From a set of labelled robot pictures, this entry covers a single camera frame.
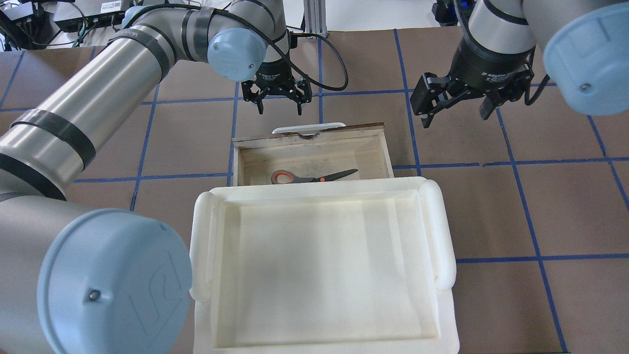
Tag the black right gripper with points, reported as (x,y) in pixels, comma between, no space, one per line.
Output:
(484,66)

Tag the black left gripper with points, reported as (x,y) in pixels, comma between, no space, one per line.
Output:
(275,74)

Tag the wooden drawer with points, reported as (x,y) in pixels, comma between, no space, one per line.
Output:
(313,154)

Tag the orange grey handled scissors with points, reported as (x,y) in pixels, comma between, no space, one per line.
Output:
(287,177)

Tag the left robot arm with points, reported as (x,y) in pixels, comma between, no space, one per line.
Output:
(82,280)

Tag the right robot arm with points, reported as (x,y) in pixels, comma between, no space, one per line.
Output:
(511,49)

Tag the white plastic tray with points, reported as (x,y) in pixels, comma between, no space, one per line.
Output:
(345,267)

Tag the white drawer handle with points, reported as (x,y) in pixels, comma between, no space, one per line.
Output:
(307,128)

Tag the aluminium frame post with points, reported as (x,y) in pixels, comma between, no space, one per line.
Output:
(315,17)

